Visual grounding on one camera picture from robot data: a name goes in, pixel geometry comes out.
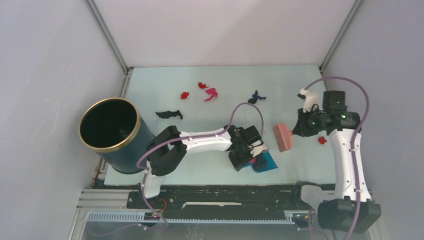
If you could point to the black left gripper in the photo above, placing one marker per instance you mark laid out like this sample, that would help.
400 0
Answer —
238 163

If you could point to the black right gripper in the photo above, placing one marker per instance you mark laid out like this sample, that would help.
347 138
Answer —
301 129

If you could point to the long black paper scrap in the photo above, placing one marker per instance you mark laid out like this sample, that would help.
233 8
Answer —
261 165

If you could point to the blue plastic dustpan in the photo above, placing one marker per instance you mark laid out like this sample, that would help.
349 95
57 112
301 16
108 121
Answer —
271 163

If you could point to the pink hand brush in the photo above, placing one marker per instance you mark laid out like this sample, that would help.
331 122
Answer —
283 136

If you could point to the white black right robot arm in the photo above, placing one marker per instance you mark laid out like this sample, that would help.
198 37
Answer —
350 208

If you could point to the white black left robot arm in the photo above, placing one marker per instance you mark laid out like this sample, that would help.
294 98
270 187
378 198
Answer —
166 151

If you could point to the red paper scrap right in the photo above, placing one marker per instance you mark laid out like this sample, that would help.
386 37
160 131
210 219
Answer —
322 140

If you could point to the dark navy paper scrap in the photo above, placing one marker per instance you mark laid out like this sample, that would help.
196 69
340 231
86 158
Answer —
255 97

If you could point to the magenta paper scrap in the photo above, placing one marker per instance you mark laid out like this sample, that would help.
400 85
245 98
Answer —
212 92

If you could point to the small red paper scrap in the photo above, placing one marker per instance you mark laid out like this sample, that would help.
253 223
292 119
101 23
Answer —
202 85

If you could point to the red paper scrap left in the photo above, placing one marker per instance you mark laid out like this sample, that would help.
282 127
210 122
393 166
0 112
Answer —
184 95

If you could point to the black paper strip left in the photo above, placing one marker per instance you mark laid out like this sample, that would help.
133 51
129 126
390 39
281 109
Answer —
169 114

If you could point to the black gold-rimmed bin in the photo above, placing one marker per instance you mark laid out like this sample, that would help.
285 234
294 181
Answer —
115 130

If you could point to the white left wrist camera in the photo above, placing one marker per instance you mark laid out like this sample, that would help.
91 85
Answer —
257 148

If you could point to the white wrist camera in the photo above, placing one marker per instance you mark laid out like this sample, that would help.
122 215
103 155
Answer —
310 100
257 148

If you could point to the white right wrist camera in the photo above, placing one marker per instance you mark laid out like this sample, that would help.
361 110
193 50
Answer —
310 100

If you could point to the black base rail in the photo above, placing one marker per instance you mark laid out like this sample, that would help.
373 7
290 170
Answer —
251 204

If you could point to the aluminium frame rail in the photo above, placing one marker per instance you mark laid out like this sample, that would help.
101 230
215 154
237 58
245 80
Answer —
127 204

